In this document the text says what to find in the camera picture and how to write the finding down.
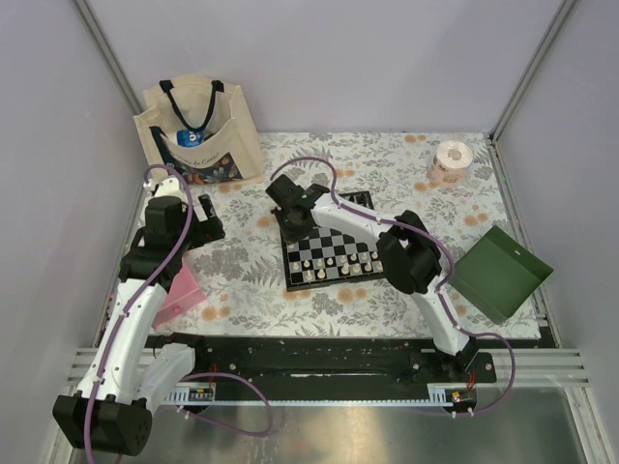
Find black magnetic chess board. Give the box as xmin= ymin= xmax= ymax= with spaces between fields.
xmin=280 ymin=191 xmax=383 ymax=291

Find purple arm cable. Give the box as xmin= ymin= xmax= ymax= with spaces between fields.
xmin=269 ymin=157 xmax=517 ymax=418
xmin=81 ymin=163 xmax=275 ymax=464

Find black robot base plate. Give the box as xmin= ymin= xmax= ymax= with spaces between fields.
xmin=146 ymin=333 xmax=497 ymax=402

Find pink wrapped toilet paper roll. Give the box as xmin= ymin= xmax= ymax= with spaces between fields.
xmin=427 ymin=140 xmax=474 ymax=189

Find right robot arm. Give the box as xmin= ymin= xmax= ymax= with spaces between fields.
xmin=266 ymin=175 xmax=475 ymax=383

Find dark green plastic box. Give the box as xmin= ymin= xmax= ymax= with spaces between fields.
xmin=450 ymin=225 xmax=553 ymax=325

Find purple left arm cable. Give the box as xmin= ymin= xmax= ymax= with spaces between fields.
xmin=81 ymin=163 xmax=275 ymax=464

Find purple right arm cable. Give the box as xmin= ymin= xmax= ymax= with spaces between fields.
xmin=269 ymin=157 xmax=517 ymax=418

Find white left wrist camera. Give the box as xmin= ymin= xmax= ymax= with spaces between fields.
xmin=143 ymin=176 xmax=188 ymax=202

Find pink plastic box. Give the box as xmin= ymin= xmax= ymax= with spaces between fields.
xmin=151 ymin=260 xmax=206 ymax=329

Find cream canvas tote bag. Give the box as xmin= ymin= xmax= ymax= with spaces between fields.
xmin=133 ymin=74 xmax=264 ymax=185

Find blue white bottle in bag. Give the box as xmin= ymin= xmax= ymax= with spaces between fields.
xmin=176 ymin=129 xmax=204 ymax=148

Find white slotted cable duct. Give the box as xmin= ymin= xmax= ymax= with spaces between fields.
xmin=161 ymin=383 xmax=216 ymax=407

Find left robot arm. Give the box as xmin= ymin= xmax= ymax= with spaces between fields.
xmin=52 ymin=194 xmax=225 ymax=456

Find floral patterned table mat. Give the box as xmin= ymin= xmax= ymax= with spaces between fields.
xmin=115 ymin=130 xmax=542 ymax=339

